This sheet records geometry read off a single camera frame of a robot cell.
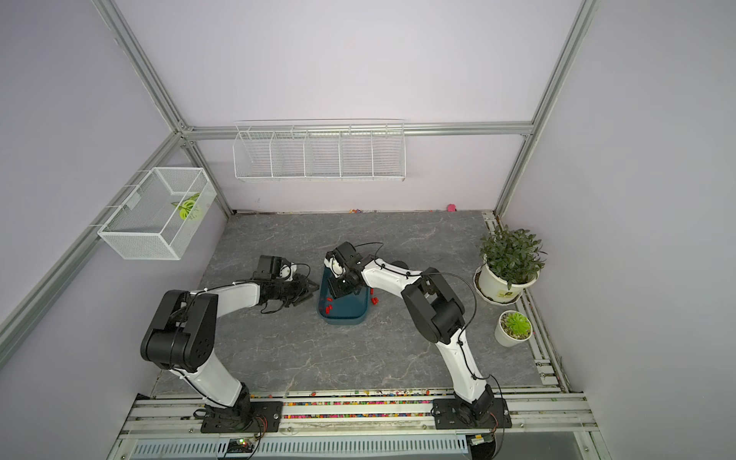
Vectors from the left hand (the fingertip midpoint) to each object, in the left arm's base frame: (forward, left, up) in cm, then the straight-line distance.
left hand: (317, 290), depth 93 cm
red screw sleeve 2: (+2, -18, -6) cm, 19 cm away
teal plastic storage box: (-6, -11, -3) cm, 13 cm away
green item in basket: (+15, +34, +26) cm, 46 cm away
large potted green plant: (-4, -58, +16) cm, 61 cm away
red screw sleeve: (-4, -19, -3) cm, 19 cm away
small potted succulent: (-20, -56, +6) cm, 60 cm away
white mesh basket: (+15, +42, +23) cm, 51 cm away
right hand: (+1, -4, -1) cm, 5 cm away
